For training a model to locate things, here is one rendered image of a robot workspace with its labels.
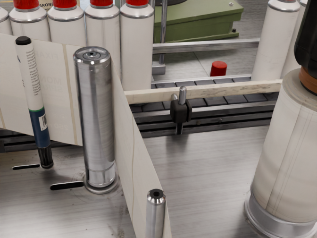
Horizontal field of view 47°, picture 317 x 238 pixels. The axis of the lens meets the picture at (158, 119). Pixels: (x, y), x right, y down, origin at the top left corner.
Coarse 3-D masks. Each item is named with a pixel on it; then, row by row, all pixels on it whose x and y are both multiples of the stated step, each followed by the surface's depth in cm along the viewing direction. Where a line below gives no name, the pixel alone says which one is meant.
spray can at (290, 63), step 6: (300, 0) 61; (306, 0) 60; (300, 6) 61; (300, 12) 61; (300, 18) 61; (294, 30) 63; (294, 36) 63; (294, 42) 64; (288, 54) 66; (288, 60) 66; (294, 60) 65; (288, 66) 66; (294, 66) 65; (300, 66) 65; (282, 72) 68; (282, 78) 68
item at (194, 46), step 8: (224, 40) 65; (232, 40) 66; (240, 40) 66; (248, 40) 66; (256, 40) 66; (120, 48) 61; (152, 48) 62; (160, 48) 63; (168, 48) 63; (176, 48) 63; (184, 48) 64; (192, 48) 64; (200, 48) 64; (208, 48) 65; (216, 48) 65; (224, 48) 65; (232, 48) 66; (240, 48) 66
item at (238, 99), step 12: (156, 84) 68; (168, 84) 68; (180, 84) 68; (192, 84) 69; (204, 84) 69; (228, 96) 66; (240, 96) 66; (252, 96) 66; (264, 96) 66; (276, 96) 66; (132, 108) 61; (144, 108) 62; (156, 108) 62; (168, 108) 62
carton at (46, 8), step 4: (40, 0) 96; (44, 0) 97; (48, 0) 97; (76, 0) 101; (40, 4) 97; (44, 4) 98; (48, 4) 98; (52, 4) 99; (44, 8) 98; (48, 8) 99; (48, 20) 100
